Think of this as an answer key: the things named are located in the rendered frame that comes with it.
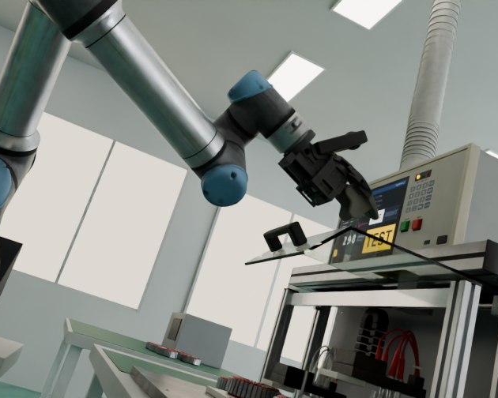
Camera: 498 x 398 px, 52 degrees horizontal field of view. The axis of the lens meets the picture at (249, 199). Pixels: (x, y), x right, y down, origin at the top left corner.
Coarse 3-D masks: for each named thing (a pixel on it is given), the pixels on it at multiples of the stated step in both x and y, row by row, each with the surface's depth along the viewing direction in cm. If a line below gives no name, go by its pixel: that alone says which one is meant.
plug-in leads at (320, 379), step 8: (328, 352) 110; (336, 352) 111; (312, 360) 113; (312, 368) 112; (320, 368) 108; (320, 376) 108; (312, 384) 109; (320, 384) 111; (328, 384) 109; (336, 384) 112
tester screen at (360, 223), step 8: (400, 184) 107; (376, 192) 116; (384, 192) 112; (392, 192) 109; (400, 192) 106; (376, 200) 114; (384, 200) 111; (392, 200) 108; (400, 200) 105; (384, 208) 110; (360, 216) 118; (344, 224) 125; (352, 224) 121; (360, 224) 117; (368, 224) 113; (376, 224) 110; (384, 224) 107; (392, 240) 102
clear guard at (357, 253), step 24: (312, 240) 74; (336, 240) 77; (360, 240) 74; (384, 240) 72; (336, 264) 92; (360, 264) 87; (384, 264) 82; (408, 264) 78; (432, 264) 74; (408, 288) 94
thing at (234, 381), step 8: (232, 376) 104; (232, 384) 102; (240, 384) 101; (248, 384) 101; (256, 384) 100; (232, 392) 101; (240, 392) 100; (248, 392) 100; (256, 392) 100; (264, 392) 100; (272, 392) 101; (280, 392) 104
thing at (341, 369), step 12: (336, 360) 89; (348, 360) 85; (360, 360) 84; (372, 360) 85; (324, 372) 86; (336, 372) 83; (348, 372) 84; (360, 372) 83; (372, 372) 84; (384, 372) 85; (360, 384) 83; (372, 384) 87; (384, 384) 84; (396, 384) 85; (408, 384) 86; (396, 396) 86; (420, 396) 86
